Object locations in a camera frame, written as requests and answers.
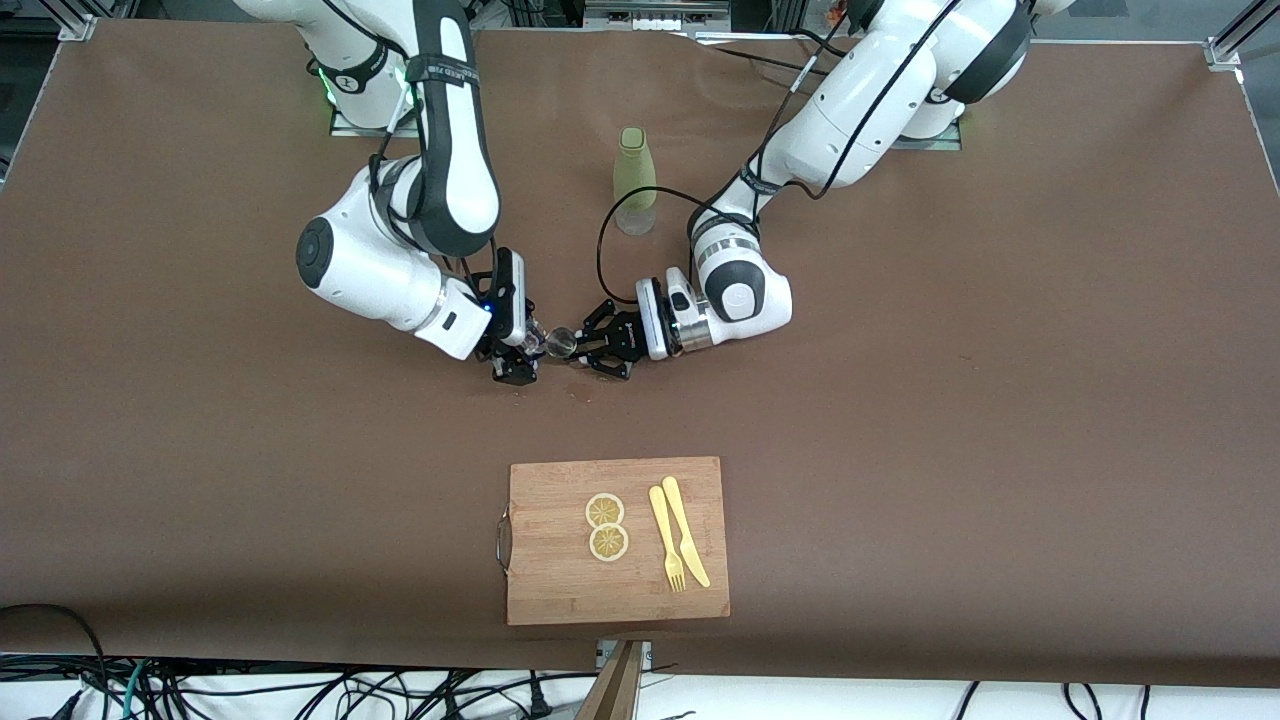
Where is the wooden cutting board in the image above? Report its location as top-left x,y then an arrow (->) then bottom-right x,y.
496,456 -> 731,627

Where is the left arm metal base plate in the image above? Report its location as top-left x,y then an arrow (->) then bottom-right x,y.
888,125 -> 964,152

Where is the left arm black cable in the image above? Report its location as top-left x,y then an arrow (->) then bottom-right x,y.
596,0 -> 966,306

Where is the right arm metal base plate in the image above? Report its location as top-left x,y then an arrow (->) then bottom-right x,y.
329,100 -> 423,139

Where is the glass bottle with green sleeve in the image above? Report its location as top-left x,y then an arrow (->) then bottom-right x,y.
613,127 -> 658,237

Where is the yellow plastic fork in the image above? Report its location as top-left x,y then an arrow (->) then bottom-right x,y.
649,485 -> 687,593

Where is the black cable across mat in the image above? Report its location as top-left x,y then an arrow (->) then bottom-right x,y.
690,28 -> 836,79

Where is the brown table mat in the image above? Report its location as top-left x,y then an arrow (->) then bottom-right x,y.
0,18 -> 1280,691

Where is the slanted stand post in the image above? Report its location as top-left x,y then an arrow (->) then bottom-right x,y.
574,640 -> 647,720

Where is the black looping floor cable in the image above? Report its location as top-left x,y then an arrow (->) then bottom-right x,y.
0,602 -> 111,720

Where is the yellow plastic knife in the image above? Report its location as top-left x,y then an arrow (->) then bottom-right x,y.
662,476 -> 711,588

